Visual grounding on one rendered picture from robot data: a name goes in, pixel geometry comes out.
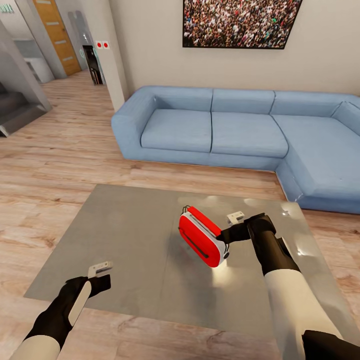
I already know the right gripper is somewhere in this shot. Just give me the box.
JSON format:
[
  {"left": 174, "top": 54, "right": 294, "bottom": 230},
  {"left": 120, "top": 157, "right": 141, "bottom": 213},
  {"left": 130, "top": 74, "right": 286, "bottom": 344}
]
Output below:
[{"left": 216, "top": 223, "right": 248, "bottom": 244}]

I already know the radio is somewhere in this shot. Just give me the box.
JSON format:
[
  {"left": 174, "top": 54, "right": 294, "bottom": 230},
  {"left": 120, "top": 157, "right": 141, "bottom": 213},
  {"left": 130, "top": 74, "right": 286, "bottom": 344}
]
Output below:
[{"left": 178, "top": 205, "right": 230, "bottom": 268}]

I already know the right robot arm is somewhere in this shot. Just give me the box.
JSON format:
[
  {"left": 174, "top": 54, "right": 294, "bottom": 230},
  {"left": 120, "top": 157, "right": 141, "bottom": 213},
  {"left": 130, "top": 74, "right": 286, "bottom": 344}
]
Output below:
[{"left": 216, "top": 211, "right": 360, "bottom": 360}]

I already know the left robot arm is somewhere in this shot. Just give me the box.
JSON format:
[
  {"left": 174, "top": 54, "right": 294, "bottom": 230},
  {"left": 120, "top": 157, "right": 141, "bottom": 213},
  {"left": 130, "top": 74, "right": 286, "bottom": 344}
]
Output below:
[{"left": 9, "top": 261, "right": 114, "bottom": 360}]

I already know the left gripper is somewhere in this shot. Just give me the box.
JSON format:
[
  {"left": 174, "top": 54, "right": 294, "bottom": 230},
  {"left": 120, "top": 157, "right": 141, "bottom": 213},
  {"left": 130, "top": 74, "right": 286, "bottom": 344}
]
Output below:
[{"left": 92, "top": 274, "right": 111, "bottom": 297}]

